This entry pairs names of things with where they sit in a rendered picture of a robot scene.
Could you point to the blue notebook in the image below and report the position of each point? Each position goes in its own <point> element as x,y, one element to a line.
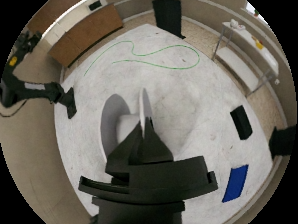
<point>236,183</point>

